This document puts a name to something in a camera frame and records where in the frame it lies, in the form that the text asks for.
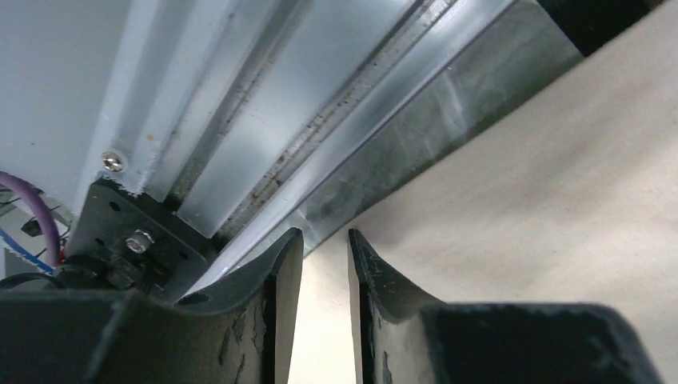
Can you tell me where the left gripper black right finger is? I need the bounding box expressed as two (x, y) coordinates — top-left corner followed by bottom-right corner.
(348, 229), (661, 383)

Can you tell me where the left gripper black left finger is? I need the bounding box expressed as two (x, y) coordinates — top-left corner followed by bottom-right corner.
(1, 228), (304, 383)

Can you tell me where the beige surgical wrap cloth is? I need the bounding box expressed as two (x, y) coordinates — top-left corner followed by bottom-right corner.
(288, 0), (678, 384)

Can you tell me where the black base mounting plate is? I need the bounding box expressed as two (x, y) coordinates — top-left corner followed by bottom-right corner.
(56, 179), (216, 303)

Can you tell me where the aluminium rail frame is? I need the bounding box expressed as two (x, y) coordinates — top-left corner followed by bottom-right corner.
(95, 0), (525, 298)

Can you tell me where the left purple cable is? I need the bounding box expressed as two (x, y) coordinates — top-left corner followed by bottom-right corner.
(0, 170), (62, 269)

